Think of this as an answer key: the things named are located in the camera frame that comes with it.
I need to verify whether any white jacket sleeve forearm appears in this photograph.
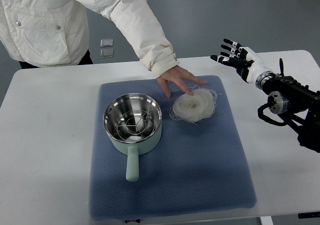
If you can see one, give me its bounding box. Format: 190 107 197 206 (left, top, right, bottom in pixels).
75 0 179 78

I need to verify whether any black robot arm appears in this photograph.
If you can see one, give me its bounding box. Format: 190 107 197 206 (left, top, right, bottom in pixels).
255 58 320 153

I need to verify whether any wire steaming rack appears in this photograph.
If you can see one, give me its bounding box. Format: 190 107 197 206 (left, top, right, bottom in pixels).
113 109 157 143

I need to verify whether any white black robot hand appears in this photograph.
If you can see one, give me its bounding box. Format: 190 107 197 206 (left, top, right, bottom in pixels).
210 38 275 87

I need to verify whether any lower metal floor plate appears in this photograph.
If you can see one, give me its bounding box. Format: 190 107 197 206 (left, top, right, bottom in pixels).
100 48 114 59

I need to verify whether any blue quilted mat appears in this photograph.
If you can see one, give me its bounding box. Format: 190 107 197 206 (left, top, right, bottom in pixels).
88 75 257 221

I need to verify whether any white vermicelli nest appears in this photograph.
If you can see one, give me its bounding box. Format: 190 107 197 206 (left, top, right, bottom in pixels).
169 85 221 124

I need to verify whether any upper metal floor plate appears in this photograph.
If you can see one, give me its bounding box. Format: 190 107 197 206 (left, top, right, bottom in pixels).
100 38 114 48

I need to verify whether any metal floor plate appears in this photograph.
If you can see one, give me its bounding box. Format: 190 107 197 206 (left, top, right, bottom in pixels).
100 38 114 48
100 48 114 59

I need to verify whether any person's bare hand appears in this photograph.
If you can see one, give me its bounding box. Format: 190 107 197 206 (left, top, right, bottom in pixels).
156 65 208 99

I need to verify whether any mint green steel pot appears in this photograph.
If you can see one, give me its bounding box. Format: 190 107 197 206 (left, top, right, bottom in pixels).
103 93 162 182

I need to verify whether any white puffer jacket torso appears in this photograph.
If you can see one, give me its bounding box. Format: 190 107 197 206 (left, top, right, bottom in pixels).
0 0 89 67

